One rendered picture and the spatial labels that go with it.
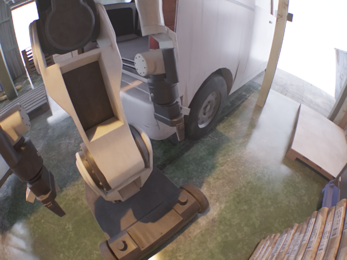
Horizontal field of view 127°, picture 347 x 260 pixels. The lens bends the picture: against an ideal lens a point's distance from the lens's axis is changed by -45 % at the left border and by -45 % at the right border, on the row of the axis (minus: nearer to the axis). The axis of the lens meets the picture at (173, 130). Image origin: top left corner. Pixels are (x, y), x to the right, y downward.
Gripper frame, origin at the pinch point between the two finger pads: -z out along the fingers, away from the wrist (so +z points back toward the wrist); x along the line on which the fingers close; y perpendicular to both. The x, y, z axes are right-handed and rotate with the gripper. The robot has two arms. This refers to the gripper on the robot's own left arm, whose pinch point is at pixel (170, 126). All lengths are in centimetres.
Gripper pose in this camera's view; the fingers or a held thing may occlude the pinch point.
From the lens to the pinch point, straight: 54.5
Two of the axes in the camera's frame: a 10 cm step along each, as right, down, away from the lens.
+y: 7.4, -4.5, 5.0
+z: -1.4, -8.2, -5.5
